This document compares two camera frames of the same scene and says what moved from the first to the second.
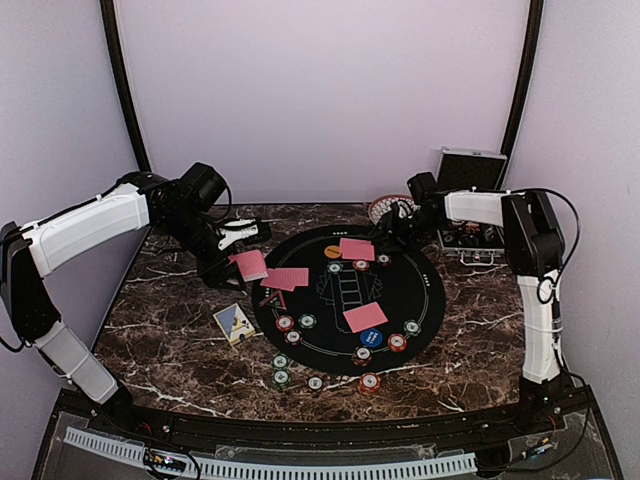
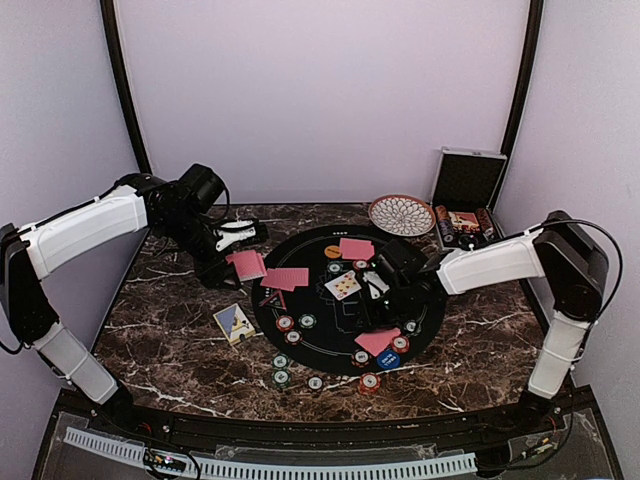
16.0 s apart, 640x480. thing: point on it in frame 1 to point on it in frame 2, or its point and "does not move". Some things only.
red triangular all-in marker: (275, 300) does not move
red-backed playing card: (365, 317) to (377, 341)
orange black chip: (362, 356) does not move
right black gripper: (389, 223) to (374, 323)
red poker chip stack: (370, 383) does not move
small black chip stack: (293, 337) does not move
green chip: (412, 327) does not move
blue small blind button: (371, 337) to (388, 359)
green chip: (280, 360) does not move
